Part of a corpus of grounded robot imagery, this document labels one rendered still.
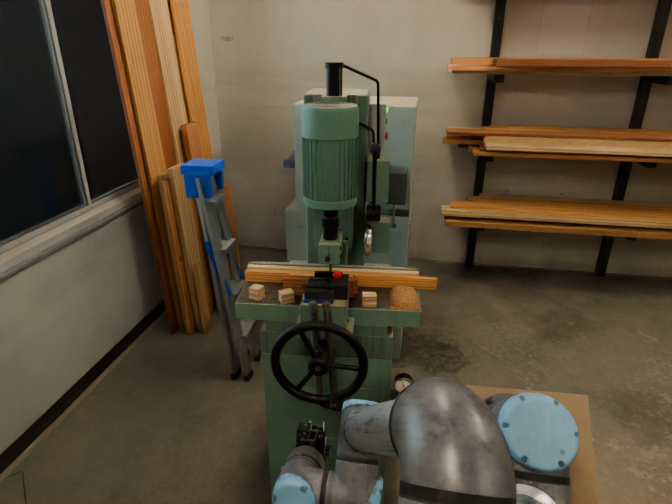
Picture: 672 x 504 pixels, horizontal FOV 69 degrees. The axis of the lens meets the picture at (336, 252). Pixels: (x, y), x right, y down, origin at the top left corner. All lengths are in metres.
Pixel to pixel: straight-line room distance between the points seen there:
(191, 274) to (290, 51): 1.85
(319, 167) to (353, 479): 0.86
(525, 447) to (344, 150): 0.91
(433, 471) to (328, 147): 1.10
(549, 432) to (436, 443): 0.59
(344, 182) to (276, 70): 2.54
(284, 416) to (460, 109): 2.68
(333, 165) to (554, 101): 2.64
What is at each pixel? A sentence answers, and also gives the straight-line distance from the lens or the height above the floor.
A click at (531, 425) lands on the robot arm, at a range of 1.08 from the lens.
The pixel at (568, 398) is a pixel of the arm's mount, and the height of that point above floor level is 0.86.
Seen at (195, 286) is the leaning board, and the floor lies 0.31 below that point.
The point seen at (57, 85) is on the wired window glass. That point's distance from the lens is 2.74.
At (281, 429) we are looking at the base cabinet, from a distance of 1.89.
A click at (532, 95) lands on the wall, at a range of 3.87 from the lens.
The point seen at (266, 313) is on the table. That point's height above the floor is 0.87.
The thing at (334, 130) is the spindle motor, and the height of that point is 1.44.
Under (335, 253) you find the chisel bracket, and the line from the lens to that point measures 1.60.
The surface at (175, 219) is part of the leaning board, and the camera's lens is 2.93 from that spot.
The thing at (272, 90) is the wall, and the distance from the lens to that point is 3.98.
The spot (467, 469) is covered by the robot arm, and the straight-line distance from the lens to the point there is 0.51.
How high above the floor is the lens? 1.67
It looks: 23 degrees down
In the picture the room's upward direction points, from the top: straight up
